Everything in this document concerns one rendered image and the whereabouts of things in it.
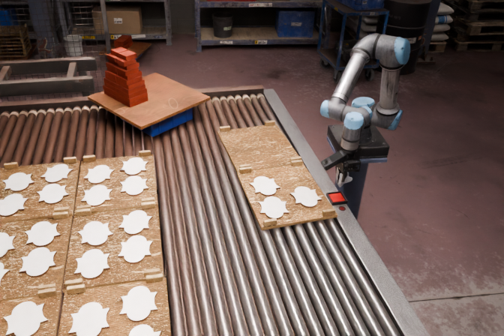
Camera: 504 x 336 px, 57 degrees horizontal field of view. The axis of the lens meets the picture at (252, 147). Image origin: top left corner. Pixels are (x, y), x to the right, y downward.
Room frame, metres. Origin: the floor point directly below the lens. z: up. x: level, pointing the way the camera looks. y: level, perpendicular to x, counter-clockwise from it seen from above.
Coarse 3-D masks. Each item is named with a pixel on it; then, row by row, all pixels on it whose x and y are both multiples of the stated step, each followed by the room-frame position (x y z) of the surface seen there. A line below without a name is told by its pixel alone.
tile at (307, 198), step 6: (300, 192) 1.69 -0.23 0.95; (306, 192) 1.69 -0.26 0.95; (312, 192) 1.69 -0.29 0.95; (294, 198) 1.66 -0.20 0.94; (300, 198) 1.65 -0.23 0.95; (306, 198) 1.65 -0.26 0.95; (312, 198) 1.65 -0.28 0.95; (318, 198) 1.65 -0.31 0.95; (306, 204) 1.61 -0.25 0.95; (312, 204) 1.61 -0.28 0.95
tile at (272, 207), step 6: (270, 198) 1.64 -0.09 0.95; (276, 198) 1.64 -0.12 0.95; (264, 204) 1.59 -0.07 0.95; (270, 204) 1.59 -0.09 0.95; (276, 204) 1.60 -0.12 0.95; (282, 204) 1.60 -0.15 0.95; (264, 210) 1.55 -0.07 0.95; (270, 210) 1.55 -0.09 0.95; (276, 210) 1.56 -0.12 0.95; (282, 210) 1.56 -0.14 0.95; (270, 216) 1.51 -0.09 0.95; (276, 216) 1.52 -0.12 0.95; (282, 216) 1.53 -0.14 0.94
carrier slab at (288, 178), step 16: (240, 176) 1.81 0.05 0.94; (256, 176) 1.81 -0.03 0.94; (272, 176) 1.82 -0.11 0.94; (288, 176) 1.83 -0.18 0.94; (304, 176) 1.83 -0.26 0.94; (288, 192) 1.70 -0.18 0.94; (320, 192) 1.71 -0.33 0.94; (256, 208) 1.57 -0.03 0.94; (288, 208) 1.58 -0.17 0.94; (304, 208) 1.59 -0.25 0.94; (320, 208) 1.59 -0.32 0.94; (288, 224) 1.49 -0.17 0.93
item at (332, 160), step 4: (336, 152) 1.69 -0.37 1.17; (340, 152) 1.68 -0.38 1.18; (344, 152) 1.68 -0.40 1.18; (332, 156) 1.68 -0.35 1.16; (336, 156) 1.67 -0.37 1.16; (340, 156) 1.66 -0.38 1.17; (344, 156) 1.66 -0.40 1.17; (324, 160) 1.67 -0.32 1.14; (328, 160) 1.66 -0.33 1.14; (332, 160) 1.66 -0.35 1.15; (336, 160) 1.65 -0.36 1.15; (340, 160) 1.66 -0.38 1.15; (324, 164) 1.65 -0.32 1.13; (328, 164) 1.64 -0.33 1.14; (332, 164) 1.65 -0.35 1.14; (336, 164) 1.65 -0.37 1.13; (324, 168) 1.65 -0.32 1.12; (328, 168) 1.64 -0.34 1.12
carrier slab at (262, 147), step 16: (240, 128) 2.27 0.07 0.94; (256, 128) 2.28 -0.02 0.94; (272, 128) 2.29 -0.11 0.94; (224, 144) 2.10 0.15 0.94; (240, 144) 2.10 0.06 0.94; (256, 144) 2.11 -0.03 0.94; (272, 144) 2.12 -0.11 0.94; (288, 144) 2.12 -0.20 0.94; (240, 160) 1.94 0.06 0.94; (256, 160) 1.95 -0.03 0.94; (272, 160) 1.96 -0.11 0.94; (288, 160) 1.96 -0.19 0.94
